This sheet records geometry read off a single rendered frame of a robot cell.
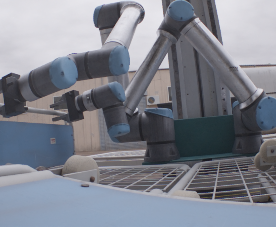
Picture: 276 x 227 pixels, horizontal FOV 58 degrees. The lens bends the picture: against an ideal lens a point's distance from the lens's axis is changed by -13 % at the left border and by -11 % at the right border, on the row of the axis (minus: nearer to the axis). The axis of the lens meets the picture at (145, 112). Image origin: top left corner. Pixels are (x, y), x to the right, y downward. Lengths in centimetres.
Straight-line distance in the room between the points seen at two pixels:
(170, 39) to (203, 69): 39
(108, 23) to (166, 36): 29
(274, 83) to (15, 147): 795
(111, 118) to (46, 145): 31
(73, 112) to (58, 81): 47
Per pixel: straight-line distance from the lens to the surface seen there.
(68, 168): 38
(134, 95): 128
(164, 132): 141
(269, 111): 126
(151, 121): 142
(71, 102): 123
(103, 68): 84
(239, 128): 144
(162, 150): 140
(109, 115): 113
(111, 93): 113
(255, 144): 142
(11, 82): 81
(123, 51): 85
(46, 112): 125
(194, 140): 155
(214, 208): 24
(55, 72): 77
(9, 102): 90
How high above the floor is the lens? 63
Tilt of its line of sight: 5 degrees up
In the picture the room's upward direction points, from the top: 4 degrees counter-clockwise
